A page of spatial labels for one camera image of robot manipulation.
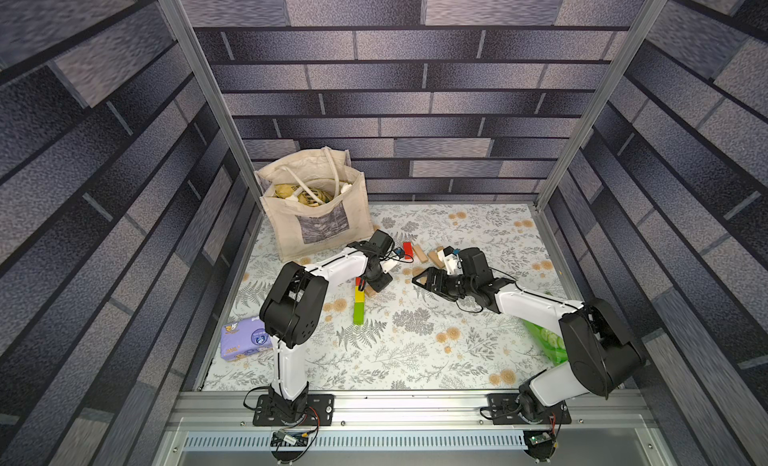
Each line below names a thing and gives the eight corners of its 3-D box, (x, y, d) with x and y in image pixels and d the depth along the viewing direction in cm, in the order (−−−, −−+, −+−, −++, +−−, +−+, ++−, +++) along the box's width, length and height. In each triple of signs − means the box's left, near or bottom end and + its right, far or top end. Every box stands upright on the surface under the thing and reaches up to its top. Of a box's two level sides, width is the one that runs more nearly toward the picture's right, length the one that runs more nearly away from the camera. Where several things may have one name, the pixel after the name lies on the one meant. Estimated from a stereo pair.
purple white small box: (229, 363, 83) (218, 356, 78) (231, 333, 89) (221, 324, 83) (271, 352, 85) (263, 344, 79) (271, 323, 91) (263, 314, 85)
